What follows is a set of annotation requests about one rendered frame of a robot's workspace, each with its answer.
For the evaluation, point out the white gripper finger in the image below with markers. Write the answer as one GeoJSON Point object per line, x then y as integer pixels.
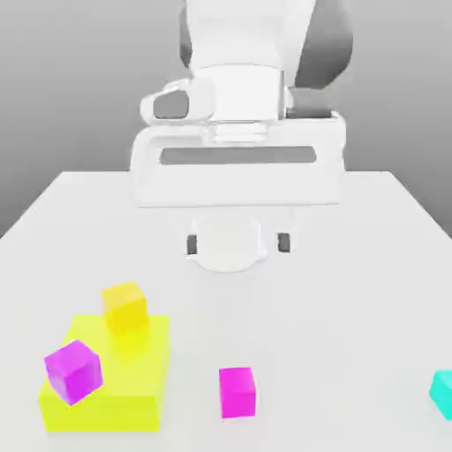
{"type": "Point", "coordinates": [191, 244]}
{"type": "Point", "coordinates": [283, 242]}

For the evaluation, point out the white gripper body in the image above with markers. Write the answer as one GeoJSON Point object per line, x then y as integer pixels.
{"type": "Point", "coordinates": [233, 183]}

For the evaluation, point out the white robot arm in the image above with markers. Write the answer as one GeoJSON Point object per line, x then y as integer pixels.
{"type": "Point", "coordinates": [243, 42]}

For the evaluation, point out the small yellow cube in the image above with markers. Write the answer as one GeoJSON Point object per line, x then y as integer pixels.
{"type": "Point", "coordinates": [125, 309]}

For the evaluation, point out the small magenta cube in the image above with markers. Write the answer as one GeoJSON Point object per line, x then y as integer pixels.
{"type": "Point", "coordinates": [237, 392]}

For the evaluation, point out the small purple cube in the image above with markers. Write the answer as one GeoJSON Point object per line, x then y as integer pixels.
{"type": "Point", "coordinates": [74, 370]}

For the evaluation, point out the small cyan cube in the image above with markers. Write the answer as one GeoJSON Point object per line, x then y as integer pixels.
{"type": "Point", "coordinates": [443, 392]}

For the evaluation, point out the large yellow box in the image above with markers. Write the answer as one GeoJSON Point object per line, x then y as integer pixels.
{"type": "Point", "coordinates": [134, 374]}

